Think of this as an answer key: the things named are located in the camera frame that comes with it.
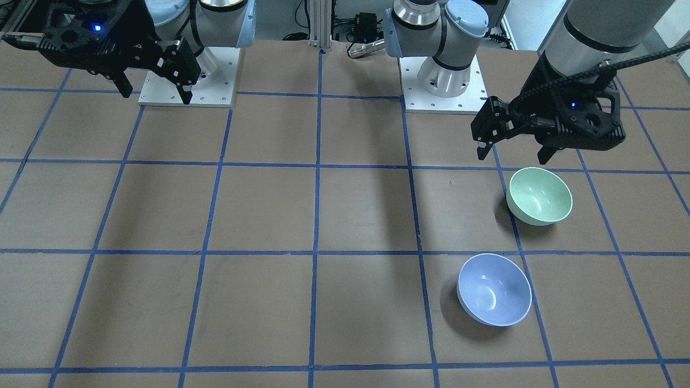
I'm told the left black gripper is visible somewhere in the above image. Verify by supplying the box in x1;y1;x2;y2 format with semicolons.
471;71;626;165

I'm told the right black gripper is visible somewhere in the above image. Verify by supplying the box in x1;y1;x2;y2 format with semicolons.
37;0;202;105

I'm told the green bowl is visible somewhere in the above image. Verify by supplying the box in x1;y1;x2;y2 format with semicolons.
506;167;574;226

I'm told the blue bowl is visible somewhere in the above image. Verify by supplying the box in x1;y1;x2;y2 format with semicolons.
456;253;532;327

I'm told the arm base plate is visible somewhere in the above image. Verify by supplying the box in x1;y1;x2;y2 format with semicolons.
398;56;488;115
138;46;240;108

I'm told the black braided cable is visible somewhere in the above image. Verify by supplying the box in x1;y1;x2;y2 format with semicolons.
509;42;690;108

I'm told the aluminium frame post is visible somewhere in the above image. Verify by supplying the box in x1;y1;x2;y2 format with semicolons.
307;0;334;52

